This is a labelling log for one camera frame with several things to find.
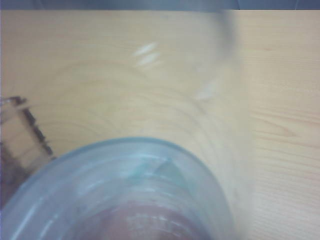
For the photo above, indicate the Nongfu Spring water bottle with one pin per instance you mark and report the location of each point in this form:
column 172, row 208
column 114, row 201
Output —
column 125, row 200

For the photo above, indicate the grey octagonal glass mug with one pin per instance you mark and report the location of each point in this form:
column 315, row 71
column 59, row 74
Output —
column 20, row 140

